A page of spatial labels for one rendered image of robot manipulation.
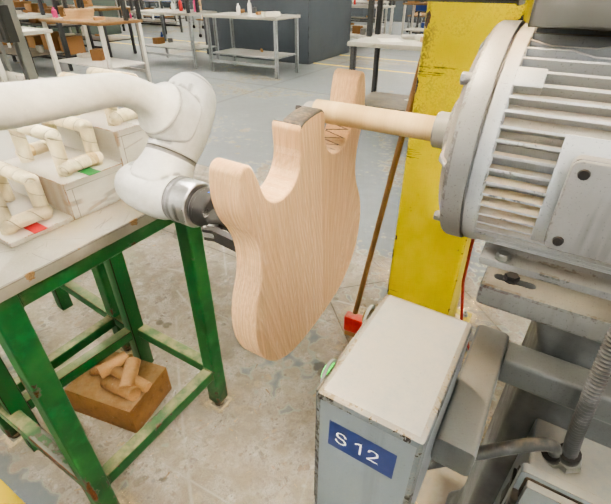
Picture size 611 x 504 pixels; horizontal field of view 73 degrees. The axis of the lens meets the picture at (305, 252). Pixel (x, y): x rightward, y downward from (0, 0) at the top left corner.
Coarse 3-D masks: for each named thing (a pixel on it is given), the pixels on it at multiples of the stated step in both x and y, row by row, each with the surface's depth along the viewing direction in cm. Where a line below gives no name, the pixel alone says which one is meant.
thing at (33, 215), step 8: (32, 208) 94; (40, 208) 95; (48, 208) 96; (16, 216) 91; (24, 216) 92; (32, 216) 93; (40, 216) 95; (48, 216) 97; (0, 224) 90; (8, 224) 90; (16, 224) 91; (24, 224) 92; (8, 232) 91
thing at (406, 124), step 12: (324, 108) 60; (336, 108) 59; (348, 108) 58; (360, 108) 58; (372, 108) 57; (324, 120) 61; (336, 120) 59; (348, 120) 58; (360, 120) 57; (372, 120) 57; (384, 120) 56; (396, 120) 55; (408, 120) 54; (420, 120) 54; (432, 120) 53; (384, 132) 57; (396, 132) 56; (408, 132) 55; (420, 132) 54
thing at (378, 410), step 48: (384, 336) 41; (432, 336) 41; (336, 384) 36; (384, 384) 36; (432, 384) 36; (336, 432) 36; (384, 432) 33; (432, 432) 34; (336, 480) 41; (384, 480) 36
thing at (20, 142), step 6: (12, 132) 101; (12, 138) 102; (18, 138) 102; (24, 138) 103; (18, 144) 103; (24, 144) 104; (18, 150) 104; (24, 150) 104; (30, 150) 106; (18, 156) 105; (24, 156) 105; (30, 156) 106; (24, 162) 106
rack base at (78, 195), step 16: (16, 160) 107; (48, 160) 107; (112, 160) 107; (48, 176) 98; (80, 176) 98; (96, 176) 101; (112, 176) 104; (48, 192) 100; (64, 192) 96; (80, 192) 99; (96, 192) 102; (112, 192) 106; (64, 208) 100; (80, 208) 100; (96, 208) 103
